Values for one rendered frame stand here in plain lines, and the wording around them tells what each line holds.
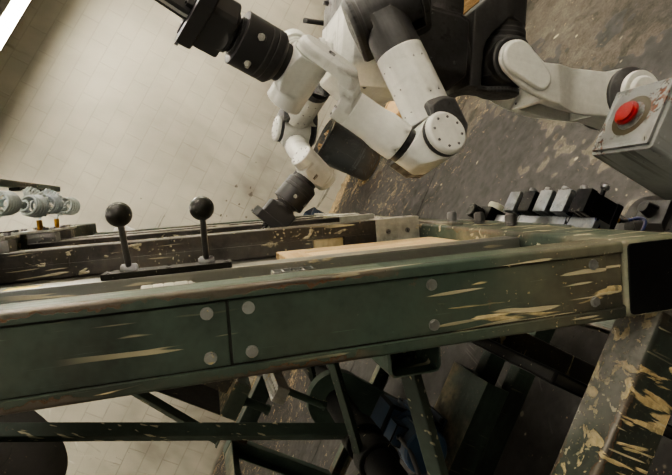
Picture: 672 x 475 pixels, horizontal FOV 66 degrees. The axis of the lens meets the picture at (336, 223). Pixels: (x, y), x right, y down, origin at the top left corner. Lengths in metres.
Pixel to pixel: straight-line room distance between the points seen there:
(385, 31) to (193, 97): 5.66
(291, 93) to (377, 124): 0.15
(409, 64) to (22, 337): 0.71
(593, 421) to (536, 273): 0.27
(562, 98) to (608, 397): 0.74
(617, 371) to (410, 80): 0.57
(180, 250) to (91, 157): 5.21
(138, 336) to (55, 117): 6.06
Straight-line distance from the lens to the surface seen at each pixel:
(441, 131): 0.90
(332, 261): 0.88
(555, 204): 1.24
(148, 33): 6.81
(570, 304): 0.79
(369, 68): 1.12
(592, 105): 1.47
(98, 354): 0.64
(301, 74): 0.87
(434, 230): 1.35
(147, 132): 6.48
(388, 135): 0.88
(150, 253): 1.32
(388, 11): 1.01
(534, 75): 1.34
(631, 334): 0.92
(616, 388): 0.91
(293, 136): 1.59
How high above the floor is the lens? 1.44
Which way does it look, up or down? 14 degrees down
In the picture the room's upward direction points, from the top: 63 degrees counter-clockwise
